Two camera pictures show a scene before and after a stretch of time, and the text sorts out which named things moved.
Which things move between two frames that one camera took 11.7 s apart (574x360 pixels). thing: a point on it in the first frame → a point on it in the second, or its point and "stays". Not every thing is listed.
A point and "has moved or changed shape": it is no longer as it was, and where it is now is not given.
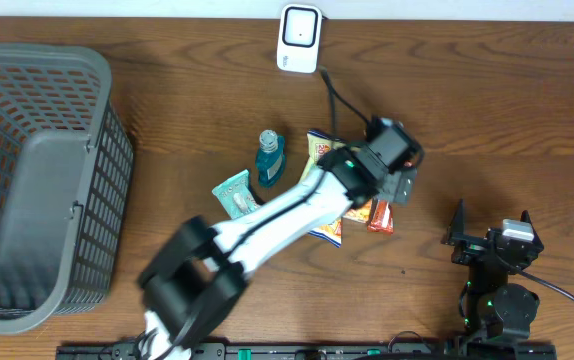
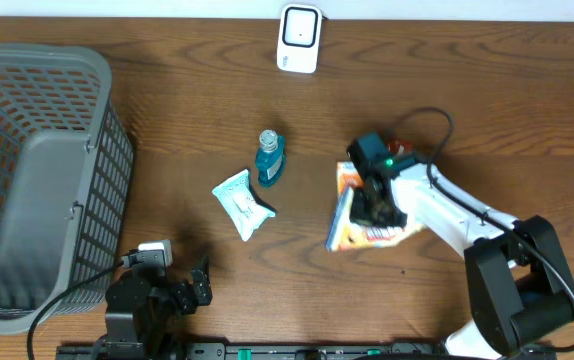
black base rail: x=213 y=351 stays
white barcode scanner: x=299 y=38 stays
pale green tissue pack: x=236 y=195 stays
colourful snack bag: x=320 y=145 → x=346 y=234
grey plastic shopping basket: x=50 y=168 stays
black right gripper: x=469 y=249 → x=356 y=213
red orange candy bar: x=383 y=218 has moved or changed shape
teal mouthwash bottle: x=271 y=158 stays
